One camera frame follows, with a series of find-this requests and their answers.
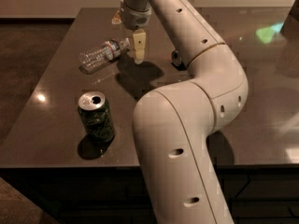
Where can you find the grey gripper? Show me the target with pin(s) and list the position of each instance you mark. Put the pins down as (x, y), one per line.
(135, 19)

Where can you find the clear plastic water bottle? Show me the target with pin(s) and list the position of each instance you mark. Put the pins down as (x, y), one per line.
(96, 58)

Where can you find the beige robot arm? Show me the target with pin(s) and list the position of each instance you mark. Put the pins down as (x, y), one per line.
(171, 123)

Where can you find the blue soda can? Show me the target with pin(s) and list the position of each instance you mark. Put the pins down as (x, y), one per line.
(176, 59)

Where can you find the green soda can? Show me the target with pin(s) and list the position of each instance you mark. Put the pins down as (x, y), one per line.
(94, 112)

